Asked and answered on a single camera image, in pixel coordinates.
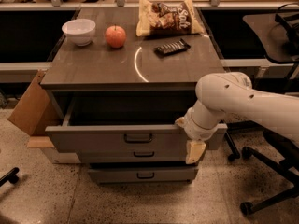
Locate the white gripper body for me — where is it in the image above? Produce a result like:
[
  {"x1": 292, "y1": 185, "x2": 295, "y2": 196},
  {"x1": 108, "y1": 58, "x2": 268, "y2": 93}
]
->
[{"x1": 183, "y1": 101, "x2": 225, "y2": 141}]

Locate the grey top drawer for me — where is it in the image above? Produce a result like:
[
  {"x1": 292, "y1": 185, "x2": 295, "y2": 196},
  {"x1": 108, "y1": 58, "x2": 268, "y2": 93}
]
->
[{"x1": 45, "y1": 100, "x2": 228, "y2": 155}]

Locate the grey drawer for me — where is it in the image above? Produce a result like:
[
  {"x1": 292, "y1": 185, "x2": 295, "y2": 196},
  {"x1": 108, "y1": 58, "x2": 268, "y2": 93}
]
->
[
  {"x1": 88, "y1": 166, "x2": 198, "y2": 184},
  {"x1": 45, "y1": 100, "x2": 228, "y2": 155},
  {"x1": 76, "y1": 149, "x2": 206, "y2": 164}
]

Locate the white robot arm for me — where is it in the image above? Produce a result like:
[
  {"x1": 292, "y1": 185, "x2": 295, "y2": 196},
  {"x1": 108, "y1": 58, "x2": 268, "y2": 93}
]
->
[{"x1": 176, "y1": 72, "x2": 299, "y2": 164}]

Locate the grey drawer cabinet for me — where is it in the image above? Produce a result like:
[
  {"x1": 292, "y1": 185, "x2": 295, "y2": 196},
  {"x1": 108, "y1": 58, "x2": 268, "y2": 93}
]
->
[{"x1": 41, "y1": 7, "x2": 223, "y2": 170}]

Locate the grey bottom drawer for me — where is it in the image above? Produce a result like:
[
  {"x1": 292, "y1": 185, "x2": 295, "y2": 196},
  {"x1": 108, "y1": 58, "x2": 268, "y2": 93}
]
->
[{"x1": 88, "y1": 166, "x2": 198, "y2": 184}]

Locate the grey middle drawer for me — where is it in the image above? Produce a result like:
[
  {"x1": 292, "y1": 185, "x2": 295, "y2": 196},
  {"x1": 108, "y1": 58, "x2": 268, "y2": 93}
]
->
[{"x1": 76, "y1": 149, "x2": 206, "y2": 164}]

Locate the open cardboard box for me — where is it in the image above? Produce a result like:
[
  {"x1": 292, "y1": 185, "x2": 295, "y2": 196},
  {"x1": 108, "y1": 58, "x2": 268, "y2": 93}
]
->
[{"x1": 7, "y1": 69, "x2": 81, "y2": 165}]

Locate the black chair base behind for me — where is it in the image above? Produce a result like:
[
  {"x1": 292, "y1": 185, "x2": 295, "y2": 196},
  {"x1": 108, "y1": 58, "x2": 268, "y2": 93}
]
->
[{"x1": 224, "y1": 120, "x2": 263, "y2": 161}]

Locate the dark chocolate bar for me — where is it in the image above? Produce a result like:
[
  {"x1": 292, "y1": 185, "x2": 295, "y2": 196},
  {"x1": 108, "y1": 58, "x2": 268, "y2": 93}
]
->
[{"x1": 154, "y1": 39, "x2": 191, "y2": 56}]

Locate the black office chair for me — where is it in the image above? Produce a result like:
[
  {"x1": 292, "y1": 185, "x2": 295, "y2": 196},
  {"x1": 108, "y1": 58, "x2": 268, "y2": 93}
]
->
[{"x1": 240, "y1": 130, "x2": 299, "y2": 216}]

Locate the chip bag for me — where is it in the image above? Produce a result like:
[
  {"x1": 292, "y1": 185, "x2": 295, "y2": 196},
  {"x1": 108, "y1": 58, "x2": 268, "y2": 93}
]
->
[{"x1": 136, "y1": 0, "x2": 204, "y2": 36}]

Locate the red apple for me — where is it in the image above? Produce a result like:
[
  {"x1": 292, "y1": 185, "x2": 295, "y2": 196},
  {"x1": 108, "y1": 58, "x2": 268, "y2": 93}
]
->
[{"x1": 105, "y1": 25, "x2": 126, "y2": 49}]

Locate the white bowl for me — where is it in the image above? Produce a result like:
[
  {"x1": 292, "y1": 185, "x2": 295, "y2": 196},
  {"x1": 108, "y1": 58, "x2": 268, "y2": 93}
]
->
[{"x1": 62, "y1": 19, "x2": 96, "y2": 46}]

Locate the black chair leg left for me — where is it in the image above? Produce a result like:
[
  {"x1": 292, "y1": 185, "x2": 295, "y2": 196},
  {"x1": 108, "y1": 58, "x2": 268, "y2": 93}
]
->
[{"x1": 0, "y1": 167, "x2": 20, "y2": 187}]

